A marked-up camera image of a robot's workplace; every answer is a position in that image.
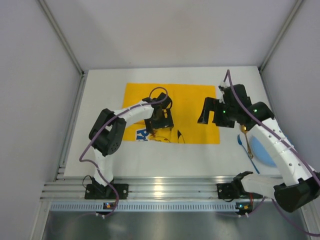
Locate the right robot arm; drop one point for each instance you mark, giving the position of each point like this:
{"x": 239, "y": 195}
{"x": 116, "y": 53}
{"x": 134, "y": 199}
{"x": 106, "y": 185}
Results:
{"x": 299, "y": 183}

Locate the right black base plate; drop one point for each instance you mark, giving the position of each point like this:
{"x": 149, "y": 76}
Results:
{"x": 228, "y": 191}

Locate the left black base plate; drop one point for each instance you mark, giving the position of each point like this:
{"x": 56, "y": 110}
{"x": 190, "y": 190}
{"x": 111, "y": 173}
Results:
{"x": 95, "y": 192}

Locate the yellow cloth placemat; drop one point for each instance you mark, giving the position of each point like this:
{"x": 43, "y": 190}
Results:
{"x": 188, "y": 101}

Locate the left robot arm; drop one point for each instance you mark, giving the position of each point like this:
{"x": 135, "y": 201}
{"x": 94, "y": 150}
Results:
{"x": 109, "y": 128}

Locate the blue plate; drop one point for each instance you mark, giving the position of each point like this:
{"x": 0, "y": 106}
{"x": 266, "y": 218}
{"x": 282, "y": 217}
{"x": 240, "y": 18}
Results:
{"x": 260, "y": 152}

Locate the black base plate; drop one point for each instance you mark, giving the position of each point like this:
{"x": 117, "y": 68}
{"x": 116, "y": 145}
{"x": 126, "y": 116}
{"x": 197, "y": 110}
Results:
{"x": 95, "y": 192}
{"x": 228, "y": 191}

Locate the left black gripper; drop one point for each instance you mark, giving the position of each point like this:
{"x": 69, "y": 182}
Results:
{"x": 160, "y": 124}

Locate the right aluminium frame post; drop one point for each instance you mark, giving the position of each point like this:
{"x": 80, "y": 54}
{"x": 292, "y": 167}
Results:
{"x": 298, "y": 4}

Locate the blue fork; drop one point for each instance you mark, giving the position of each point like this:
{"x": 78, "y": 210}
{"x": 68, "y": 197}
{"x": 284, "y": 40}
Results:
{"x": 247, "y": 153}

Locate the aluminium frame post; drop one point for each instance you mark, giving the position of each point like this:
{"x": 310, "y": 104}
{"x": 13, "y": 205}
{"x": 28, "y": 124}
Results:
{"x": 298, "y": 4}
{"x": 59, "y": 34}

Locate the perforated cable duct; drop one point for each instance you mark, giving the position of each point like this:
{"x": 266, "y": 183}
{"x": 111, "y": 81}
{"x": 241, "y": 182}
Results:
{"x": 150, "y": 206}

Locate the aluminium mounting rail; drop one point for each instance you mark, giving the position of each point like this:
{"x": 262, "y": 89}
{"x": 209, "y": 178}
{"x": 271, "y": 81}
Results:
{"x": 146, "y": 188}

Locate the gold spoon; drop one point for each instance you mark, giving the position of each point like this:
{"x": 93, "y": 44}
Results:
{"x": 243, "y": 129}

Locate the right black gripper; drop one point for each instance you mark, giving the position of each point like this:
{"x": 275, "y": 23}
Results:
{"x": 216, "y": 114}

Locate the left aluminium frame post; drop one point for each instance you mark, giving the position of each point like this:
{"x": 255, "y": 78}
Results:
{"x": 59, "y": 34}

